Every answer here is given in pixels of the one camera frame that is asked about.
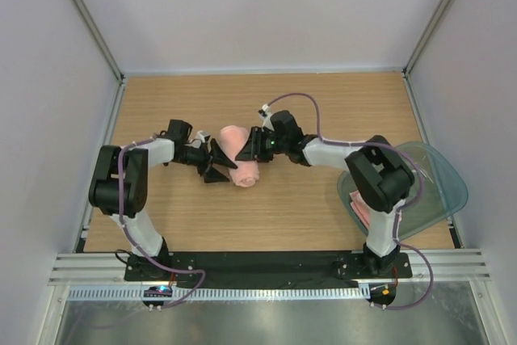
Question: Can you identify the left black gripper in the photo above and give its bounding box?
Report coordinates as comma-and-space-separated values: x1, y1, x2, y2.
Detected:
175, 139, 237, 183

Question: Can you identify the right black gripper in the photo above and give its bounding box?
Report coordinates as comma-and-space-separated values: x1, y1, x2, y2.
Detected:
237, 125, 289, 162

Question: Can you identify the plain pink towel pile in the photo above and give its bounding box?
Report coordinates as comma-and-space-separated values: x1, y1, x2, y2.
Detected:
218, 124, 262, 189

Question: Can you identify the pink rabbit pattern towel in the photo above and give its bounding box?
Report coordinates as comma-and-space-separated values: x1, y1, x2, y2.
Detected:
350, 191, 370, 229

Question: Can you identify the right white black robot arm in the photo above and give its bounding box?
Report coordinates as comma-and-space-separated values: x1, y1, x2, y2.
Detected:
235, 127, 415, 277

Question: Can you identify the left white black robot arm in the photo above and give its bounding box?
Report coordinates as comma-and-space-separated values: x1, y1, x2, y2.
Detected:
88, 136, 237, 280

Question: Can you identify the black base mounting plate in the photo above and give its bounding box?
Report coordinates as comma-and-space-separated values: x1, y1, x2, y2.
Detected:
123, 250, 414, 284

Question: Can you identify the clear teal plastic bin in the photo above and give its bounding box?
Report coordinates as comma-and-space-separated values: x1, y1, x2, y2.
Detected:
337, 141, 469, 241

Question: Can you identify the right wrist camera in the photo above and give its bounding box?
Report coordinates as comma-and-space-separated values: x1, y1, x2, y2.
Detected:
258, 104, 303, 136

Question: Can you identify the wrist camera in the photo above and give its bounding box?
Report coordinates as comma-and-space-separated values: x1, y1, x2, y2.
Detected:
258, 104, 303, 136
158, 120, 211, 146

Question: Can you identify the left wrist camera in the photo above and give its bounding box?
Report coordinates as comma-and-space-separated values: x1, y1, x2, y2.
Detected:
158, 120, 211, 146

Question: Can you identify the slotted metal cable rail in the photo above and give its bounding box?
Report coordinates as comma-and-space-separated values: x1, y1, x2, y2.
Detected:
67, 284, 370, 302

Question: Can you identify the left aluminium frame post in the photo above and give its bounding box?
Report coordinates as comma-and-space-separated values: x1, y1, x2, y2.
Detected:
48, 0, 124, 79

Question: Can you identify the aluminium frame post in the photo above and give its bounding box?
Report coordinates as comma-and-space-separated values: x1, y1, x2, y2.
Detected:
402, 0, 480, 78
48, 0, 124, 79

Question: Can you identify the right aluminium frame post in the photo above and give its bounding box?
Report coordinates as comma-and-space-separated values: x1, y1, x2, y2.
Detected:
402, 0, 480, 78

